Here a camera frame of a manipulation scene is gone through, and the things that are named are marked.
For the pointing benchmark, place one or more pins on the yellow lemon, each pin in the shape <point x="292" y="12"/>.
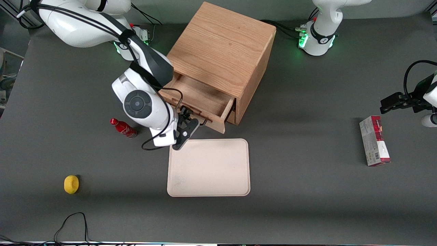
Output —
<point x="71" y="184"/>

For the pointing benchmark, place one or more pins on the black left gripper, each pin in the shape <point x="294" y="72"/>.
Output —
<point x="417" y="99"/>

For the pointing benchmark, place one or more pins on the grey and red carton box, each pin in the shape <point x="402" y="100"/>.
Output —
<point x="374" y="143"/>

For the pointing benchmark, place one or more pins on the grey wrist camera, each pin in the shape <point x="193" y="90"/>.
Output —
<point x="164" y="138"/>
<point x="429" y="120"/>

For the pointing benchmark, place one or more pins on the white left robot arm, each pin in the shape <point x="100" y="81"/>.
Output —
<point x="324" y="20"/>

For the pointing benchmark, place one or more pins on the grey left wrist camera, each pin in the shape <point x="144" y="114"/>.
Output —
<point x="429" y="120"/>

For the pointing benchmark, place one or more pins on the wooden drawer cabinet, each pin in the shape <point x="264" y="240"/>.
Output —
<point x="222" y="44"/>

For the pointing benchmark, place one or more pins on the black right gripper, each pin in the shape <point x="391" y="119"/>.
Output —
<point x="184" y="113"/>

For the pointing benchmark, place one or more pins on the beige plastic tray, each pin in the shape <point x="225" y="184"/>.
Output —
<point x="208" y="167"/>

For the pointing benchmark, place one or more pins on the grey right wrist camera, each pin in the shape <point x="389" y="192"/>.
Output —
<point x="164" y="138"/>

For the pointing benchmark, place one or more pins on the red cola bottle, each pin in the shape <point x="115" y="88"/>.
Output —
<point x="123" y="128"/>

